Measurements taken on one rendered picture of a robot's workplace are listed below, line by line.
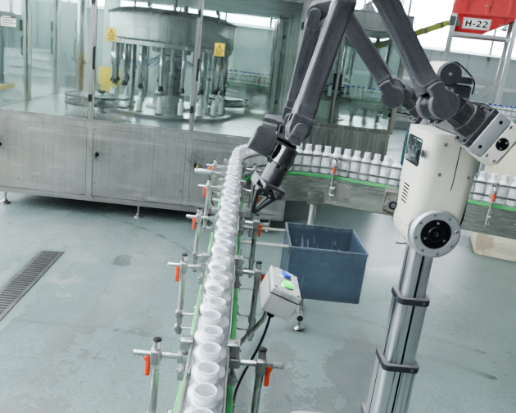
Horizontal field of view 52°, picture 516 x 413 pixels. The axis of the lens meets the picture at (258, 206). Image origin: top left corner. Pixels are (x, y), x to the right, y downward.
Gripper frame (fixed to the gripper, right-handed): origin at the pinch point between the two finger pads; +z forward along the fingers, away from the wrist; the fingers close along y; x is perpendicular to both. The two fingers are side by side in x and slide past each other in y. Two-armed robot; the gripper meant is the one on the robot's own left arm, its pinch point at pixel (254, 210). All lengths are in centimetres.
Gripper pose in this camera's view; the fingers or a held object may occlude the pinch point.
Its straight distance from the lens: 144.4
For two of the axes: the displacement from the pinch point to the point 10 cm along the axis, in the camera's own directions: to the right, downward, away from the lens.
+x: 8.4, 3.4, 4.3
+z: -4.7, 8.5, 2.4
